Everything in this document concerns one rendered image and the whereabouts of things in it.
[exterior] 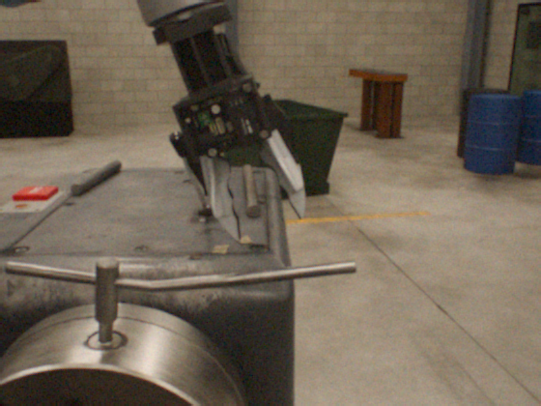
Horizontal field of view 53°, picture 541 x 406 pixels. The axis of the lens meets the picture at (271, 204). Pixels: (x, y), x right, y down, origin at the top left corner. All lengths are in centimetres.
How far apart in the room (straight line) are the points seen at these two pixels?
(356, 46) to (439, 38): 171
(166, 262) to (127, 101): 980
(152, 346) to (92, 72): 996
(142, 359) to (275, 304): 19
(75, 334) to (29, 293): 15
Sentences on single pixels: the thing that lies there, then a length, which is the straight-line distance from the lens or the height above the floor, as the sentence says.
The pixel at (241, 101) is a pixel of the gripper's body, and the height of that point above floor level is 148.
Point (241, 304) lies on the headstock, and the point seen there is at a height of 121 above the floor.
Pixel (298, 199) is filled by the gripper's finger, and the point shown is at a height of 137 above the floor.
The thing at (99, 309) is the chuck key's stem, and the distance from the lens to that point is 56.
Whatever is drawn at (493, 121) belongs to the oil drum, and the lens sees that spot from 673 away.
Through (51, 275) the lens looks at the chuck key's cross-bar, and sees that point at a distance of 57.
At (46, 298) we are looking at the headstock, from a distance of 72.
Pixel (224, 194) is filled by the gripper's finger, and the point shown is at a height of 138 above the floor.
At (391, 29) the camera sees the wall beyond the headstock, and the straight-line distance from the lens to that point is 1132.
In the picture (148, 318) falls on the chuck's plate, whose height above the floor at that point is 123.
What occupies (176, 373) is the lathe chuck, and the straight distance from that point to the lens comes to 57.
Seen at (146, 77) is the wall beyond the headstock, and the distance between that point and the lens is 1042.
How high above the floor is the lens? 153
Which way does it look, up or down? 17 degrees down
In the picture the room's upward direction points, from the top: straight up
